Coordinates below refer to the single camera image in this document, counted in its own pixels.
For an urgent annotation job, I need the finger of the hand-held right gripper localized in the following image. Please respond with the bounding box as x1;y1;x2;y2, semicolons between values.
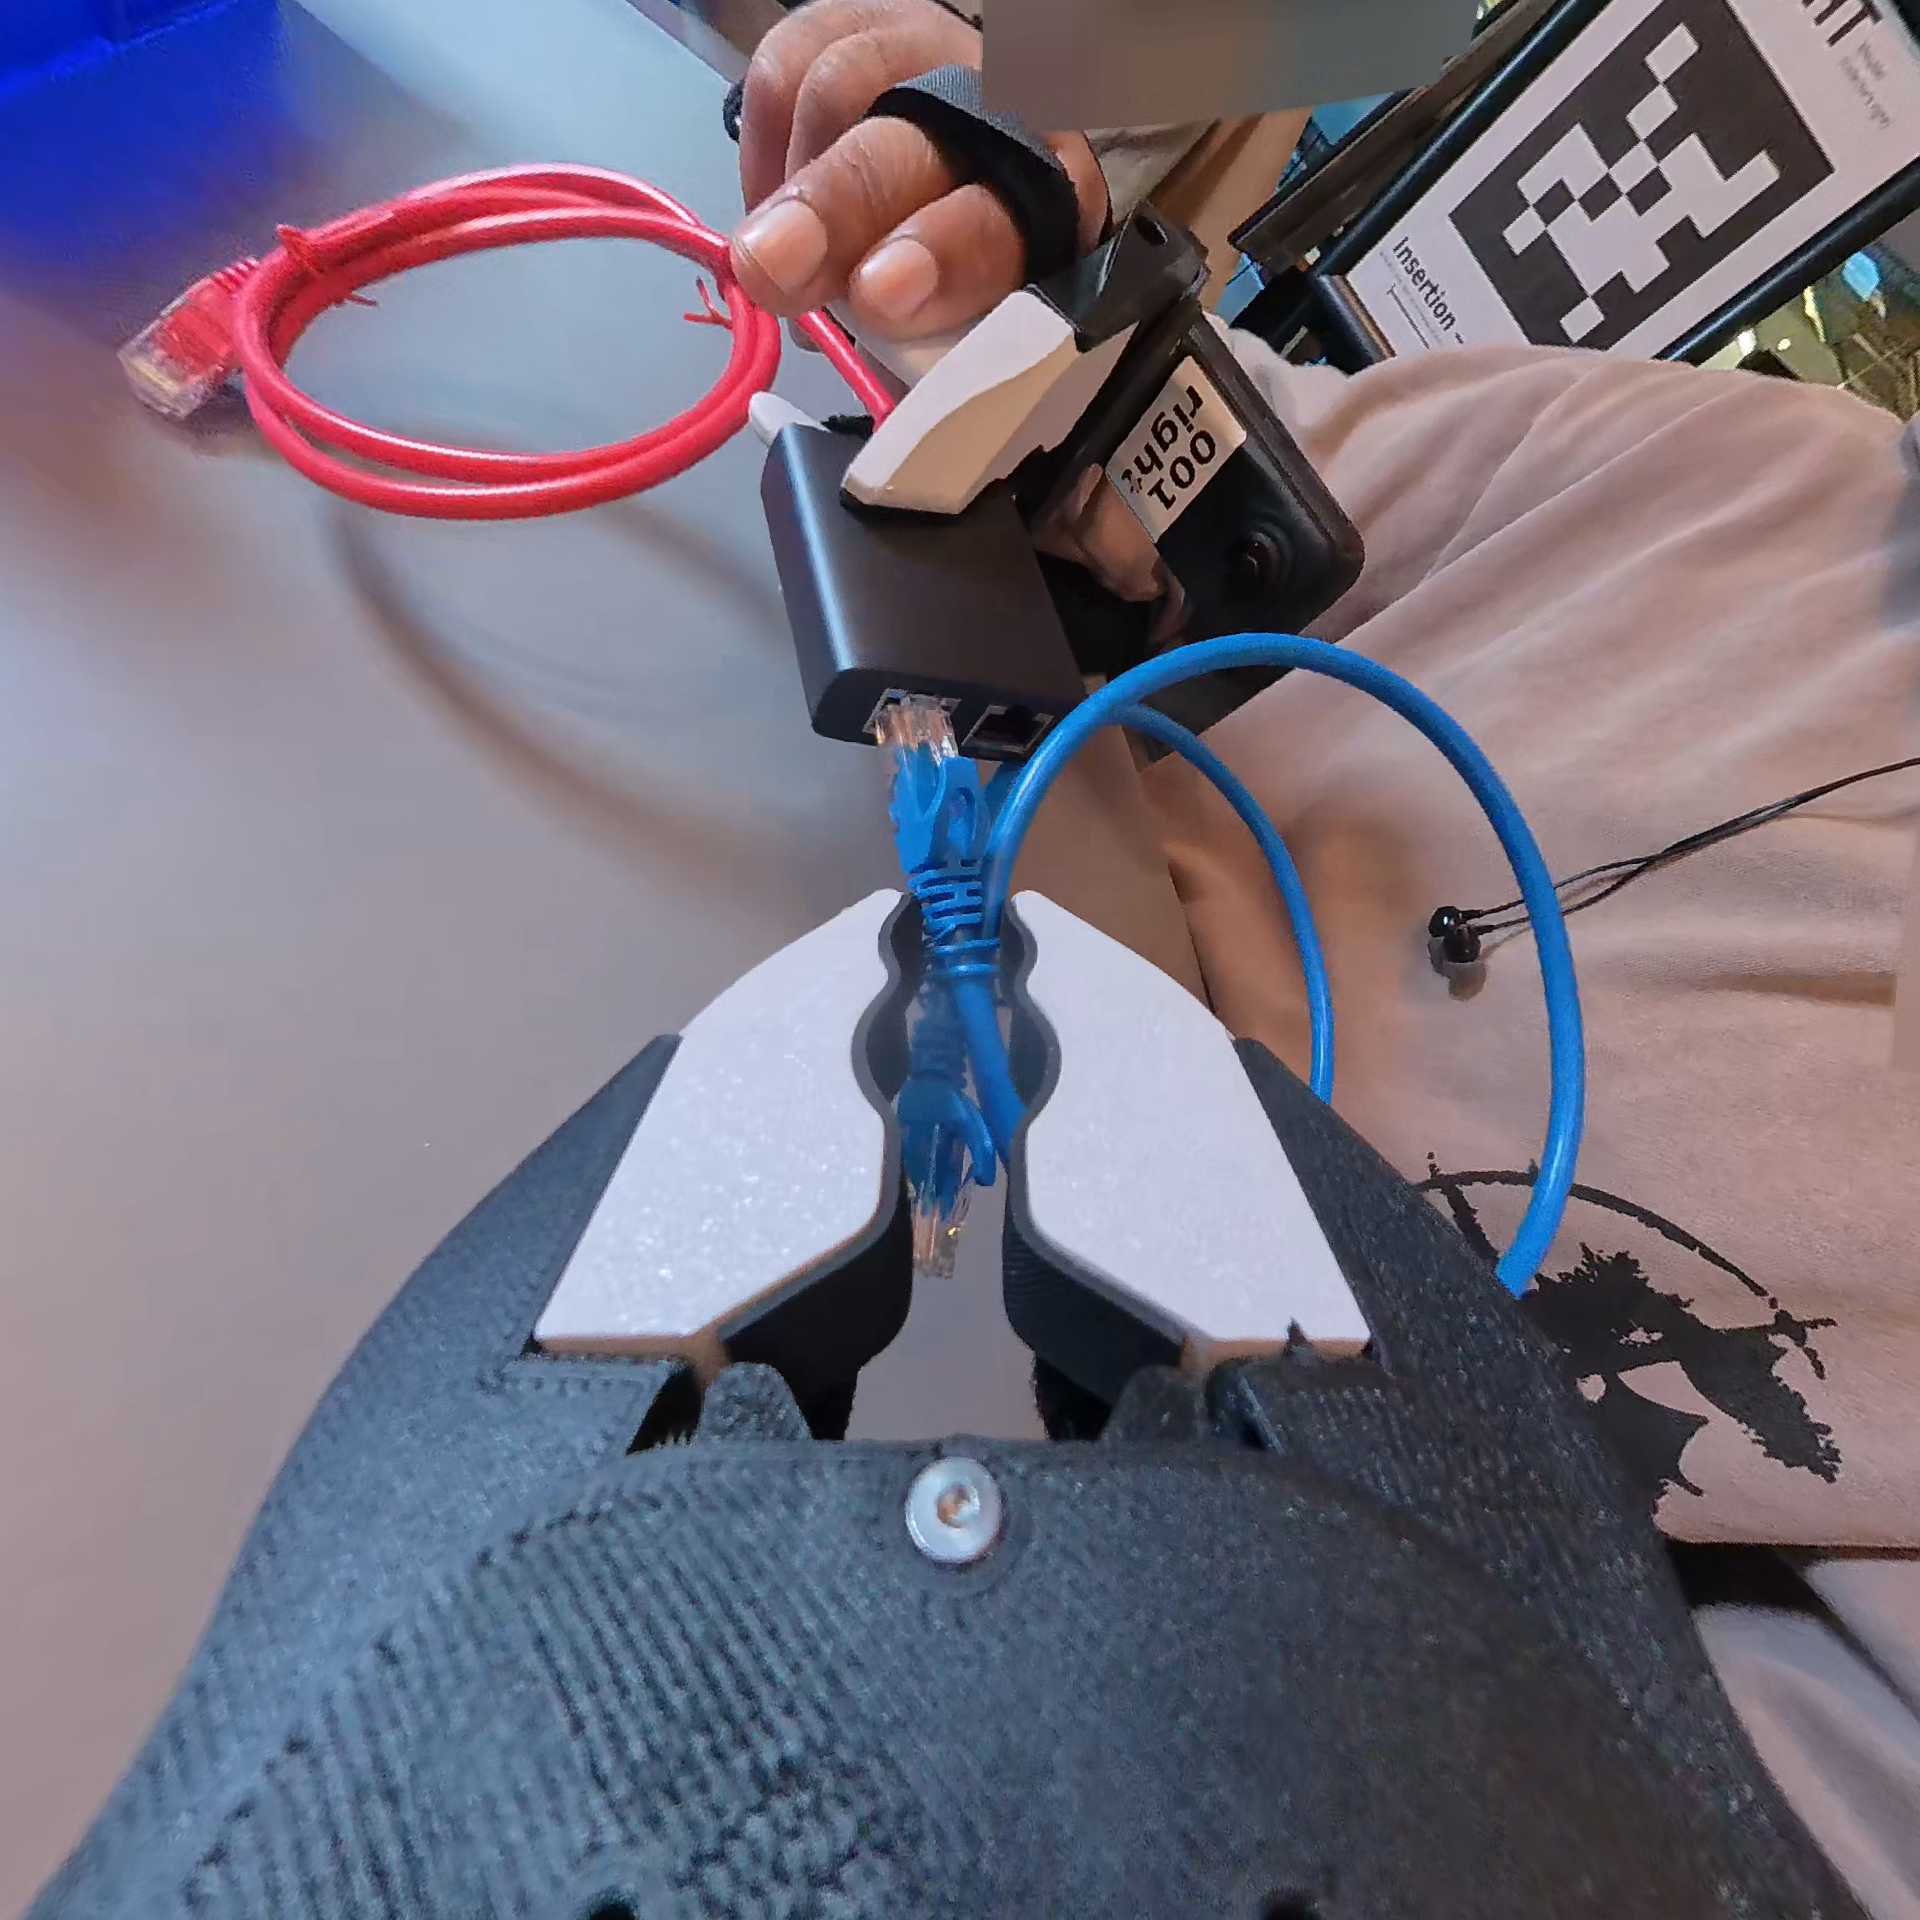
836;289;1093;521

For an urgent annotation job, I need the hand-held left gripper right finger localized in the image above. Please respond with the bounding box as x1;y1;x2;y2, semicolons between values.
1002;888;1377;1364

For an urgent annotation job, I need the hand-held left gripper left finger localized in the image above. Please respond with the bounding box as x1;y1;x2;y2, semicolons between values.
532;885;916;1354

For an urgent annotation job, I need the black network switch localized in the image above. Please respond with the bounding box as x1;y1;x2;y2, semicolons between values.
756;424;1106;753

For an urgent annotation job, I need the blue ethernet cable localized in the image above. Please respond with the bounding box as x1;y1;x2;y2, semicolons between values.
866;633;1586;1301

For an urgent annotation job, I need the red ethernet cable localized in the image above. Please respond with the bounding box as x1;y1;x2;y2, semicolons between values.
116;164;905;521

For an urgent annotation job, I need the person's right hand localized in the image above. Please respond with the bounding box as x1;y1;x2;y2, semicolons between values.
730;0;1109;340

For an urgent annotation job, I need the black sign stand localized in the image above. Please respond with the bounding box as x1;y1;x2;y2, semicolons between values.
1227;0;1920;379

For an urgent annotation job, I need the printed marker sign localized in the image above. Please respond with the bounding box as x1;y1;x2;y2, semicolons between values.
1342;0;1920;365

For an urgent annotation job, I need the blue plastic bin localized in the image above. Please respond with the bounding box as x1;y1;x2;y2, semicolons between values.
0;0;309;279

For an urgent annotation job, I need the black earphone cable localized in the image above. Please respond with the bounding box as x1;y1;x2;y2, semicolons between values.
1424;757;1920;981

